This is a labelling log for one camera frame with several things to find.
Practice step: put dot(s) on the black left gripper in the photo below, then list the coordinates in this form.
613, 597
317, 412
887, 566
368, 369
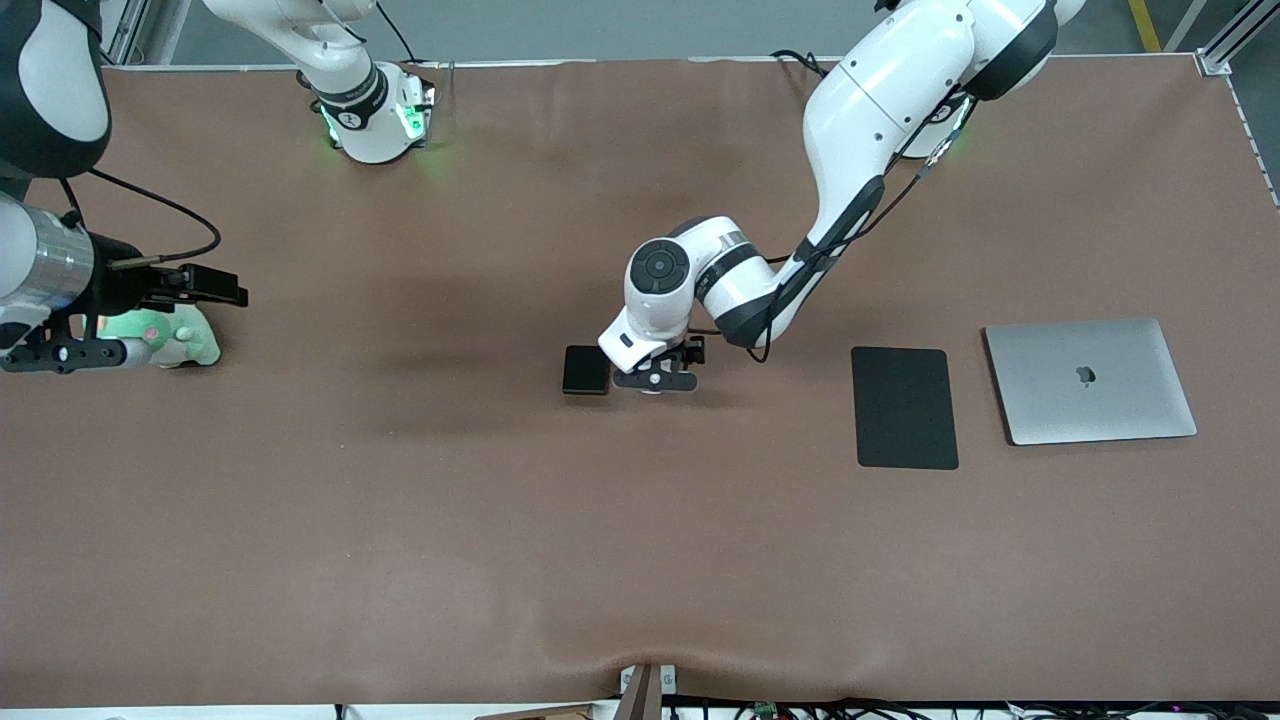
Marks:
692, 351

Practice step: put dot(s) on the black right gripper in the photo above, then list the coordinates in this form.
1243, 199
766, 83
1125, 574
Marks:
118, 288

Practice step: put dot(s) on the small black phone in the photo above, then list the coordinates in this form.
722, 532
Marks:
582, 372

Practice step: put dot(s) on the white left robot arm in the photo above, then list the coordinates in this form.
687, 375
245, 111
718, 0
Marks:
880, 110

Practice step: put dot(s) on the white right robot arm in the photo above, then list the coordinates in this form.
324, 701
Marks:
60, 80

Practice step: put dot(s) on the black mouse pad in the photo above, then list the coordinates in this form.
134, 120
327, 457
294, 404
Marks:
905, 408

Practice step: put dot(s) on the green dinosaur plush toy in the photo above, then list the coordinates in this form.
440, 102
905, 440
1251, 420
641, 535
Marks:
185, 345

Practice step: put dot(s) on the brown table cover mat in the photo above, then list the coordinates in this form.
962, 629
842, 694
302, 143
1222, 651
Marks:
640, 560

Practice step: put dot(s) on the small green circuit board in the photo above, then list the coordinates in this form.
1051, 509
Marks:
767, 711

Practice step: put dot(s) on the silver closed laptop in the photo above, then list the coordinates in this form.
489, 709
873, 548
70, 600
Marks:
1130, 400

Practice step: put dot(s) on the aluminium frame profile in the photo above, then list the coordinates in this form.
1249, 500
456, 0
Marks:
1235, 35
130, 30

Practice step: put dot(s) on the metal bracket with brown post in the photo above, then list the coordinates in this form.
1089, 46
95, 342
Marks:
640, 700

